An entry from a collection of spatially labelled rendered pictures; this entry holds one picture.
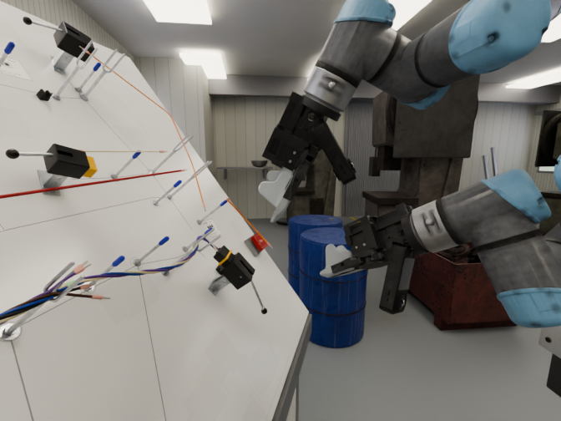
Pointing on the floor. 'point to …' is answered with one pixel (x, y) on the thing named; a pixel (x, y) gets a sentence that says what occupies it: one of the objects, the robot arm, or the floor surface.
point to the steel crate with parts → (457, 290)
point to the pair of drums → (348, 305)
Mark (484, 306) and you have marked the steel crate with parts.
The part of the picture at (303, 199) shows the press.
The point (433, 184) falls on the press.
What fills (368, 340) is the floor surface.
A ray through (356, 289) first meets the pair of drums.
